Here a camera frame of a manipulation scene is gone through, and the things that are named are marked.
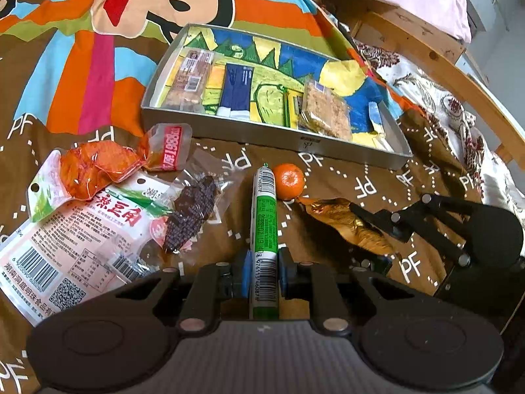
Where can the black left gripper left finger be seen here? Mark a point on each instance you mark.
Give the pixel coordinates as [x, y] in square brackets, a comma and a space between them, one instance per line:
[219, 292]

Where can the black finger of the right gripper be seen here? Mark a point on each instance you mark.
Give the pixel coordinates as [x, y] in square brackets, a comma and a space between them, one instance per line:
[402, 224]

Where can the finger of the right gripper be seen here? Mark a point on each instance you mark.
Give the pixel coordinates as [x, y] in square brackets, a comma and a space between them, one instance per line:
[448, 210]

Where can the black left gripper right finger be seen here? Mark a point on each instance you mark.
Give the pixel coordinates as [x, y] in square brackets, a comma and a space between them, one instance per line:
[316, 284]

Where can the green sausage stick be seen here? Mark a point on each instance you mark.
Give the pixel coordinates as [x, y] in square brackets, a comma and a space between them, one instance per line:
[264, 296]

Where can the gold foil snack pack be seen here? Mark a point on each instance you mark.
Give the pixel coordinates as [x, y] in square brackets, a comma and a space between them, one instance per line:
[336, 214]

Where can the puffed rice cake pack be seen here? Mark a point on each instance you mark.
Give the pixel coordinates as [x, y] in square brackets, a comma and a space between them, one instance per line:
[324, 112]

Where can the white spicy bean snack pouch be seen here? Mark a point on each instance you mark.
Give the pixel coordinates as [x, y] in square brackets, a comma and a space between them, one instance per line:
[70, 251]

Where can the orange snack pouch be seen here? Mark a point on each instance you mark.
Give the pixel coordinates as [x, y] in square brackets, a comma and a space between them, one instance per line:
[92, 166]

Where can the blue rectangular snack pack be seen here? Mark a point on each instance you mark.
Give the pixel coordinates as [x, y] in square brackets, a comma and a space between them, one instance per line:
[236, 92]

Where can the floral white quilt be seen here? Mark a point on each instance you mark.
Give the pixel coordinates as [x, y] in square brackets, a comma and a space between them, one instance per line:
[489, 173]

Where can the small orange tangerine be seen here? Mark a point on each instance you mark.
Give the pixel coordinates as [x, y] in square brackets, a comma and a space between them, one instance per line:
[290, 181]

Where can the dark dried meat packet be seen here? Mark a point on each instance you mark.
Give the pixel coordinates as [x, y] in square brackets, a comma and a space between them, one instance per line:
[200, 194]

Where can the small blue white packet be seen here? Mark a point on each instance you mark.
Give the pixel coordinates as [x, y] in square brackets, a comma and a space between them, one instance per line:
[375, 117]

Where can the yellow snack pack in tray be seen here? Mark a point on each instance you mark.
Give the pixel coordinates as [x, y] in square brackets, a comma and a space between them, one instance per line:
[293, 101]

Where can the dinosaur print tin tray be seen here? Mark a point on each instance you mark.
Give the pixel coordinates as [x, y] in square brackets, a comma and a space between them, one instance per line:
[279, 65]

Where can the brown biscuit pack in tray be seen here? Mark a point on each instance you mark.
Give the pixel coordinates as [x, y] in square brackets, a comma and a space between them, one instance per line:
[187, 90]

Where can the colourful cartoon bed blanket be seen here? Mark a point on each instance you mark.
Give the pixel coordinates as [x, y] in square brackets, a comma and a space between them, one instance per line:
[75, 71]

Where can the wooden bed rail right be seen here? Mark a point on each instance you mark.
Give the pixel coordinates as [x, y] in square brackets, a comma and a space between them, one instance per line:
[435, 52]

